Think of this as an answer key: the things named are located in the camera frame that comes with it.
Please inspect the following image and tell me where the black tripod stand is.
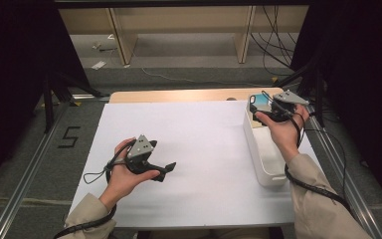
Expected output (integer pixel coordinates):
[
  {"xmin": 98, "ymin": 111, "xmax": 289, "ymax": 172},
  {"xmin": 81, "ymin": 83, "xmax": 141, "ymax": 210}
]
[
  {"xmin": 42, "ymin": 71, "xmax": 104, "ymax": 133},
  {"xmin": 273, "ymin": 56, "xmax": 326, "ymax": 128}
]

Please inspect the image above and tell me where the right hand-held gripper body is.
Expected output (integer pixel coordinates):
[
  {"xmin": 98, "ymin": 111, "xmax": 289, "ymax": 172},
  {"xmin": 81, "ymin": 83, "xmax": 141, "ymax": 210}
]
[{"xmin": 262, "ymin": 89, "xmax": 310, "ymax": 123}]

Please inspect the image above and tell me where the black curtain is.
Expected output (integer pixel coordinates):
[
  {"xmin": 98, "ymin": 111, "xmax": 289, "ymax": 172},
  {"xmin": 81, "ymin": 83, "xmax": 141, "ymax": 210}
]
[
  {"xmin": 0, "ymin": 0, "xmax": 91, "ymax": 197},
  {"xmin": 291, "ymin": 0, "xmax": 382, "ymax": 217}
]

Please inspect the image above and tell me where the white plastic bin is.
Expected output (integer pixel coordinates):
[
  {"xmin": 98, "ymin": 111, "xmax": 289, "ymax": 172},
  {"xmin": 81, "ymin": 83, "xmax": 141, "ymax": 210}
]
[{"xmin": 242, "ymin": 96, "xmax": 312, "ymax": 188}]

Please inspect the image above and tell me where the wooden shelf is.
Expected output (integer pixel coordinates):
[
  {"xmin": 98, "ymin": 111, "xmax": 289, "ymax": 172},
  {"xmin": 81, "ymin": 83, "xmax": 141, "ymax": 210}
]
[{"xmin": 58, "ymin": 4, "xmax": 310, "ymax": 67}]

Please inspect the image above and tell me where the wooden table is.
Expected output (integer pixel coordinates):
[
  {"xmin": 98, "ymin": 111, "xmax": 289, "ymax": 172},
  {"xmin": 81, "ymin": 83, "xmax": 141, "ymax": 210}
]
[{"xmin": 108, "ymin": 87, "xmax": 285, "ymax": 104}]

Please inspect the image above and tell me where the white table cover sheet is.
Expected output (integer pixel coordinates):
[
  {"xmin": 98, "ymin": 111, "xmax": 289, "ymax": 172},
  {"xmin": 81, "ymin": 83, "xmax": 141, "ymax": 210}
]
[{"xmin": 64, "ymin": 100, "xmax": 322, "ymax": 230}]

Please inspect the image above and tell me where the bundle of black cables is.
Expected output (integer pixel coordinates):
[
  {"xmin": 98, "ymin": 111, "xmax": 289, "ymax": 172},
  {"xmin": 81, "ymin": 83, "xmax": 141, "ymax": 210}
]
[{"xmin": 250, "ymin": 4, "xmax": 299, "ymax": 78}]

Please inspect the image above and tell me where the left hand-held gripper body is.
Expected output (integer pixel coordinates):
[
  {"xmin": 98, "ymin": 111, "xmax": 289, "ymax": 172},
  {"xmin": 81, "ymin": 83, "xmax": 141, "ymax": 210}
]
[{"xmin": 123, "ymin": 133, "xmax": 160, "ymax": 176}]

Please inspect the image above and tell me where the person's left hand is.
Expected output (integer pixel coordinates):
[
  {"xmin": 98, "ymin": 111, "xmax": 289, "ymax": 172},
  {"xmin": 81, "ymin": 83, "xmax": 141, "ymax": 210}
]
[{"xmin": 98, "ymin": 136, "xmax": 162, "ymax": 212}]

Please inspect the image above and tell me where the iridescent phone case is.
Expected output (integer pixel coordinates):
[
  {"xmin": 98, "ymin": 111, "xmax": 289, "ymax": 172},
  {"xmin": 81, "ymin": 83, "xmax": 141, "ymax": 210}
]
[{"xmin": 249, "ymin": 93, "xmax": 275, "ymax": 118}]

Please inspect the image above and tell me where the person's right hand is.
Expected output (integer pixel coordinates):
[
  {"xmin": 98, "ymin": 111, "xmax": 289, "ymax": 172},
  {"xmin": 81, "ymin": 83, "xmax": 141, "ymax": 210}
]
[{"xmin": 255, "ymin": 103, "xmax": 310, "ymax": 163}]

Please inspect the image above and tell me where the thin black floor cable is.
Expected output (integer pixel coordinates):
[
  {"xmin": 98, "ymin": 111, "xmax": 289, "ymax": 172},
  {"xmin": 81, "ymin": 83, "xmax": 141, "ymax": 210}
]
[{"xmin": 306, "ymin": 106, "xmax": 371, "ymax": 207}]

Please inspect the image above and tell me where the thin black lanyard cord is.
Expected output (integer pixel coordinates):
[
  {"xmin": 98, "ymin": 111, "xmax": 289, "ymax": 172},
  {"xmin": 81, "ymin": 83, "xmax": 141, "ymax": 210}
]
[{"xmin": 83, "ymin": 168, "xmax": 109, "ymax": 185}]

